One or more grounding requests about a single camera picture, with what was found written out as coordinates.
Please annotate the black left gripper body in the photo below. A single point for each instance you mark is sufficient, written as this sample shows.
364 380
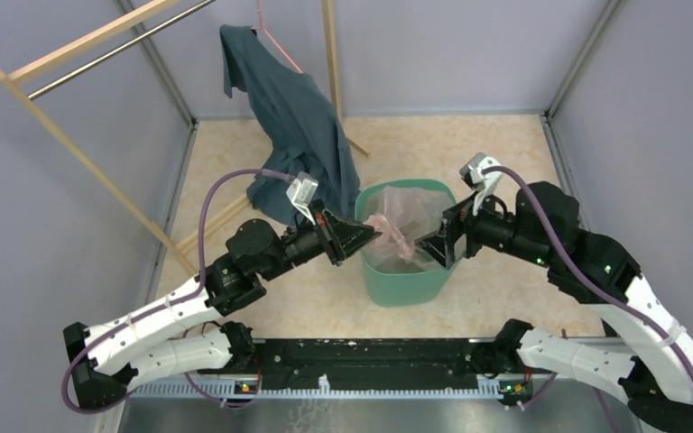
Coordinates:
325 233

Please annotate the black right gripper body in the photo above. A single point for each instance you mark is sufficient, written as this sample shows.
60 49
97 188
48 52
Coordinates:
462 219

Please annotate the pink plastic trash bag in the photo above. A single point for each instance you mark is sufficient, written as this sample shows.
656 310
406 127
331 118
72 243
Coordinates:
401 216

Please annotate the green plastic trash bin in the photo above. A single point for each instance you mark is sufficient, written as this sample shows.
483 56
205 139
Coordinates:
399 290

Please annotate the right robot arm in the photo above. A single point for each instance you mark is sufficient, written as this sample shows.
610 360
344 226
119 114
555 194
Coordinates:
655 379

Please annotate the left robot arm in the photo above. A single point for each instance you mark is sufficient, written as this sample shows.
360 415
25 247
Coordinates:
109 361

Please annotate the dark teal shirt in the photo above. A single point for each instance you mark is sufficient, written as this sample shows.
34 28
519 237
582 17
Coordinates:
301 123

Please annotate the pink clothes hanger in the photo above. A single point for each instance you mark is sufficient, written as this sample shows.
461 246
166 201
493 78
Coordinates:
262 27

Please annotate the wooden clothes rack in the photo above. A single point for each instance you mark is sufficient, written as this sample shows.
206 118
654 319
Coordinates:
56 218

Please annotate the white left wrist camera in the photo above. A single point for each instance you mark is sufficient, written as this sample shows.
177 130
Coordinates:
301 192

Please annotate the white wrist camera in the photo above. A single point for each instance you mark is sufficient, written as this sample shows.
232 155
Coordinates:
301 192
483 185

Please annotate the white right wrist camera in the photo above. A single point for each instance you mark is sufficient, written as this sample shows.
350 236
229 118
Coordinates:
483 185

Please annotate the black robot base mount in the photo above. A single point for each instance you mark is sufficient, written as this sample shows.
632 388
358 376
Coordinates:
383 364

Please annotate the grey slotted cable duct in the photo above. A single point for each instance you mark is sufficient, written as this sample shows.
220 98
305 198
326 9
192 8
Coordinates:
228 389

